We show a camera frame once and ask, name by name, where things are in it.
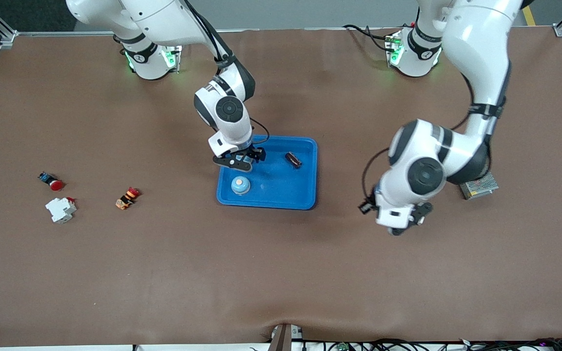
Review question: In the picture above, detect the blue plastic tray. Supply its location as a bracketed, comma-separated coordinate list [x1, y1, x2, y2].
[216, 135, 319, 211]

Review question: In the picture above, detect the metal mesh power supply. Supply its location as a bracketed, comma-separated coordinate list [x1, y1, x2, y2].
[459, 171, 500, 200]

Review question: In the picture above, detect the red orange emergency stop button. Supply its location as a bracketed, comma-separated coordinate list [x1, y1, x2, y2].
[115, 187, 141, 211]

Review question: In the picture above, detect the white circuit breaker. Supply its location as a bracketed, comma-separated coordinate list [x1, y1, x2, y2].
[45, 197, 78, 224]

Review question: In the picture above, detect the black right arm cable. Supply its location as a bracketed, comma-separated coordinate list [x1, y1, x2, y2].
[183, 0, 270, 147]

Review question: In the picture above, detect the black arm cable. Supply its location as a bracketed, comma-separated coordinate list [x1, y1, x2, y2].
[183, 0, 270, 147]
[361, 73, 506, 203]

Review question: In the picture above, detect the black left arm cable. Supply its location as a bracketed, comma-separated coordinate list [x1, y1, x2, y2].
[361, 73, 506, 203]

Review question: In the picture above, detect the grey metal camera bracket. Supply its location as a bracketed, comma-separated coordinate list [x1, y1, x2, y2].
[267, 323, 304, 351]

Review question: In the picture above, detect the black base cable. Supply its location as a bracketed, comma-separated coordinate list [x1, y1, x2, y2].
[343, 23, 394, 52]

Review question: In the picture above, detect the red push button switch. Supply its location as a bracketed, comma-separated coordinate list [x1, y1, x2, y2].
[38, 172, 64, 192]

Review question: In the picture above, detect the aluminium table edge rail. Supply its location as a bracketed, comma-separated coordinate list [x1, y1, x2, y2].
[15, 25, 562, 37]

